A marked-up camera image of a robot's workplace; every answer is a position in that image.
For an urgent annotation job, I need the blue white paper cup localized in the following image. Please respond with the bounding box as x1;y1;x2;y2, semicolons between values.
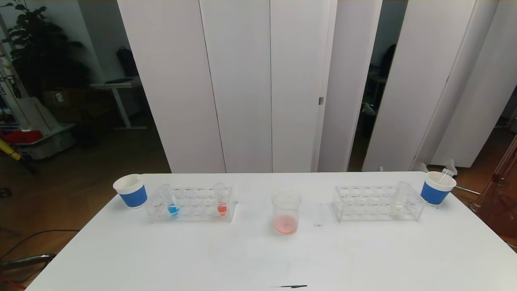
113;174;148;209
420;171;457;206

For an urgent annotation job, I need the metal chair leg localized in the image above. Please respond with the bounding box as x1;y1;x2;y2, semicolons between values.
0;253;57;271

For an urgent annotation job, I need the white grey machine base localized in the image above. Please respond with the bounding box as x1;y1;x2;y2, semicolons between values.
0;40;77;160

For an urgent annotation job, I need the white standing desk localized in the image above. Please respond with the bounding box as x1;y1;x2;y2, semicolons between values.
90;77;148;130

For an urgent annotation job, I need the test tube with pale pigment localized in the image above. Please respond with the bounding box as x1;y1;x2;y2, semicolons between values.
390;181;412;219

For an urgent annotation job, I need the clear glass beaker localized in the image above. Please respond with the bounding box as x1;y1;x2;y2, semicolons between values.
271;190;302;236

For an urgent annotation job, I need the white partition foot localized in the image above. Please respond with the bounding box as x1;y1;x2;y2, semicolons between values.
412;159;459;176

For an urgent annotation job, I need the red floor tape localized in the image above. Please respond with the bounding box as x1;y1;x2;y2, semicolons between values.
0;277;27;289

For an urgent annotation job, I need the clear acrylic test tube rack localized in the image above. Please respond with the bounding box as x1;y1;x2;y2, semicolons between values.
332;185;427;222
145;185;239;223

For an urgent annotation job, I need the brown frame stand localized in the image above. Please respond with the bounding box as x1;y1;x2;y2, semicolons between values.
471;135;517;247

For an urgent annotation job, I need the brown cardboard box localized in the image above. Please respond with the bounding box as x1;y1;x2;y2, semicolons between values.
42;89;81;122

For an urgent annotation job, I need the black backpack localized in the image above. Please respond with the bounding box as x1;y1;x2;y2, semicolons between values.
116;46;139;77

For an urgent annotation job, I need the black floor cable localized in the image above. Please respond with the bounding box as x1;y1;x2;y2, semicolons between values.
0;229;81;259

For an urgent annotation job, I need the dark green potted plant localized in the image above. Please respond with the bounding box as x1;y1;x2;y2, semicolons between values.
0;0;91;97

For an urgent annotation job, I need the yellow black tool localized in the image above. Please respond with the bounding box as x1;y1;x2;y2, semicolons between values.
0;139;37;172

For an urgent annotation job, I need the test tube with blue pigment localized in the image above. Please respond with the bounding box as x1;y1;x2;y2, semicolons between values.
160;184;180;217

